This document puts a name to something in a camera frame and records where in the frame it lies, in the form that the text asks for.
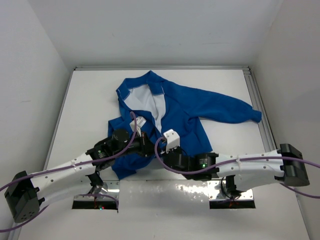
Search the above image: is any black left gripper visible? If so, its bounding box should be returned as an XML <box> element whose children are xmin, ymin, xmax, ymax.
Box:
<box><xmin>113</xmin><ymin>129</ymin><xmax>161</xmax><ymax>157</ymax></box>

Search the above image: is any blue zip jacket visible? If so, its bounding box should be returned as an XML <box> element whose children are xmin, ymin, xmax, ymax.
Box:
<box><xmin>107</xmin><ymin>70</ymin><xmax>263</xmax><ymax>181</ymax></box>

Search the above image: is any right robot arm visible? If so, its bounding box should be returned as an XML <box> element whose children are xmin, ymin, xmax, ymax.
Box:
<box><xmin>161</xmin><ymin>143</ymin><xmax>310</xmax><ymax>199</ymax></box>

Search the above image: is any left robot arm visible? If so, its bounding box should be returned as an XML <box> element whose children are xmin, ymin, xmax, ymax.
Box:
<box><xmin>4</xmin><ymin>129</ymin><xmax>154</xmax><ymax>224</ymax></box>

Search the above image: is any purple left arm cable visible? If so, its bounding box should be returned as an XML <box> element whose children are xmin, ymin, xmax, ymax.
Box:
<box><xmin>0</xmin><ymin>111</ymin><xmax>141</xmax><ymax>232</ymax></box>

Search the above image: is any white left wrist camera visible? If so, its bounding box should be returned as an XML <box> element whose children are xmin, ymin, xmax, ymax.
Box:
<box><xmin>129</xmin><ymin>116</ymin><xmax>147</xmax><ymax>135</ymax></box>

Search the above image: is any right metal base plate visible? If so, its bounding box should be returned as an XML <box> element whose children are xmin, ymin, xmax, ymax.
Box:
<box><xmin>207</xmin><ymin>179</ymin><xmax>254</xmax><ymax>201</ymax></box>

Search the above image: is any metal base plate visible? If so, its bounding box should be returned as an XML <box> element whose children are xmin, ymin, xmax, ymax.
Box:
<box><xmin>207</xmin><ymin>179</ymin><xmax>254</xmax><ymax>201</ymax></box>
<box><xmin>73</xmin><ymin>180</ymin><xmax>120</xmax><ymax>201</ymax></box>

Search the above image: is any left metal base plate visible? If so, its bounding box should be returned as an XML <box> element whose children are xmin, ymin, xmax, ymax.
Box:
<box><xmin>73</xmin><ymin>180</ymin><xmax>120</xmax><ymax>201</ymax></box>

